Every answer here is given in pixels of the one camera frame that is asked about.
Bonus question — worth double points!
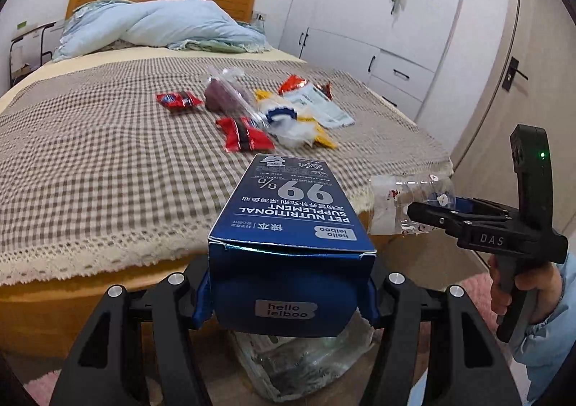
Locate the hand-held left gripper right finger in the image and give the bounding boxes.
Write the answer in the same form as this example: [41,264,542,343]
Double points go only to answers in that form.
[357,260,523,406]

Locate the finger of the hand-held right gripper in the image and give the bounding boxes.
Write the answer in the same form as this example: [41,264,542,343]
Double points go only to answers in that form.
[407,203,519,238]
[452,198,519,219]

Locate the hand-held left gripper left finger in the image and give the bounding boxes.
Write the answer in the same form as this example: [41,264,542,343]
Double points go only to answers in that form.
[49,257,214,406]

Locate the clear printed plastic bag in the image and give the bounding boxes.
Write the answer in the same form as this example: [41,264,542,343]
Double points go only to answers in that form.
[368,174,453,236]

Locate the blue cardboard box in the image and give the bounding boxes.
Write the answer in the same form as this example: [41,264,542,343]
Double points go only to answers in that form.
[208,153,379,338]

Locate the yellow packet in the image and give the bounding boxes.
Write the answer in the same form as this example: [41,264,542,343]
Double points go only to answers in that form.
[253,90,338,150]

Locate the white packet with green print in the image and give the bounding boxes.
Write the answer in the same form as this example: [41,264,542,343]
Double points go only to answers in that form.
[284,86,356,128]

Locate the white plastic bag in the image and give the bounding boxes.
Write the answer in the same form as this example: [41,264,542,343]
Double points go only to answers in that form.
[267,113,318,148]

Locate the clear bag purple contents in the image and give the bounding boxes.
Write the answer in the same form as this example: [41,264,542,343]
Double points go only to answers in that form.
[206,66,273,130]

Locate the person's right forearm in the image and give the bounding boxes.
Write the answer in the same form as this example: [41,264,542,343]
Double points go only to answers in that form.
[513,253,576,402]

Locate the person's right hand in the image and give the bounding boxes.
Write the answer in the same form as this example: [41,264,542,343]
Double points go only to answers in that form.
[489,253,564,324]

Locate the brown checked blanket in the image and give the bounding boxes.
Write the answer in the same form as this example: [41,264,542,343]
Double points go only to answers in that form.
[0,56,454,287]

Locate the beige room door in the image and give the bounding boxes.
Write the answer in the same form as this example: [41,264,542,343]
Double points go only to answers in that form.
[450,0,576,227]

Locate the blue ridged cap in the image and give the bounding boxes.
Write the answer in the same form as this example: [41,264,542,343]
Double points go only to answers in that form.
[265,105,296,124]

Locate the orange snack bag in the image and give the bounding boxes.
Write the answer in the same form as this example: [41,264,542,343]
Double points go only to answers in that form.
[278,74,310,95]

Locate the light blue duvet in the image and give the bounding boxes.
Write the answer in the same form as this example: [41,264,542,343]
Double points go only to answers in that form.
[51,0,273,62]

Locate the black-framed bedside table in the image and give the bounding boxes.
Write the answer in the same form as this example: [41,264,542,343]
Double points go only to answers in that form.
[9,20,59,85]

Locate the black door handle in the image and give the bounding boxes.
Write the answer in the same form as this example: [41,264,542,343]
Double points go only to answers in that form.
[501,57,528,94]

